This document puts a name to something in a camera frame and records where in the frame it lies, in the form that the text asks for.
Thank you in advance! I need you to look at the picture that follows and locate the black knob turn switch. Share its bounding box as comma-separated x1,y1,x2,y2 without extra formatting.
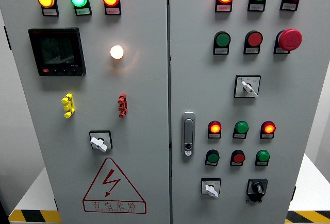
245,178,268,203

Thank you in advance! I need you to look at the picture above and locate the pale grey cabinet door with display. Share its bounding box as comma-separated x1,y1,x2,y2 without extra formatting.
0,0,171,224

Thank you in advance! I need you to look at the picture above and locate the silver door lock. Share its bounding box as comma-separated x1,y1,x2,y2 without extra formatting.
181,111,196,157

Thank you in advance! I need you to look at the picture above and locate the small red lamp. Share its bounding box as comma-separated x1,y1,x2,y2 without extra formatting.
260,120,276,134
208,120,222,134

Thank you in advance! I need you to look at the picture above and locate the white lamp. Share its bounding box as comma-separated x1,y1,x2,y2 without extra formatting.
110,45,125,60

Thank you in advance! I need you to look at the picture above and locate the small green push button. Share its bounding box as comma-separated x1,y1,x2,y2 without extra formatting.
205,149,220,164

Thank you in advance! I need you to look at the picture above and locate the small green lamp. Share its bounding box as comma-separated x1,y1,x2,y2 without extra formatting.
256,149,271,163
234,120,250,134

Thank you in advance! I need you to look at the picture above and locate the small red push button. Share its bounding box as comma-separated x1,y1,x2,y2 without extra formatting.
230,149,246,164

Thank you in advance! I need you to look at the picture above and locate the red warning triangle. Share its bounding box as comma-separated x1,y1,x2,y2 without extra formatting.
82,157,147,214

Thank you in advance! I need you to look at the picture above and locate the pale grey cabinet door with lock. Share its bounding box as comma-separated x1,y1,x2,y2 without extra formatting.
169,0,330,224

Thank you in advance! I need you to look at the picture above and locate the black display meter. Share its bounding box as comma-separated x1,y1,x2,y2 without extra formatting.
28,27,87,77

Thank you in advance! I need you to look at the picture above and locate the large red stop button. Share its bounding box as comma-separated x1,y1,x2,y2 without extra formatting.
276,28,303,51

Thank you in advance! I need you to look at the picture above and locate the black yellow striped tape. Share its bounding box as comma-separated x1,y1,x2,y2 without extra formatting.
285,210,330,224
9,210,62,224

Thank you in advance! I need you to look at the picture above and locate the small red handle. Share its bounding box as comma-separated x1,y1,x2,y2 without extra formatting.
117,93,128,118

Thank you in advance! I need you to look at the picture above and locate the turn switch with broad white handle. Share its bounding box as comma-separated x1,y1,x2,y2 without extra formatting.
89,130,113,153

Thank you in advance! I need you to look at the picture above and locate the turn switch with thin white handle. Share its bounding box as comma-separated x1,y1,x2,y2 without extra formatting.
234,74,261,99

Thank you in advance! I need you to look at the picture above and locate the small yellow handle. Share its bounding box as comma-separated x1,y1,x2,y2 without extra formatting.
61,93,76,119

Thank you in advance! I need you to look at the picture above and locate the small turn switch white handle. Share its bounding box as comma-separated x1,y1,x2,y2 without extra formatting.
201,178,222,199

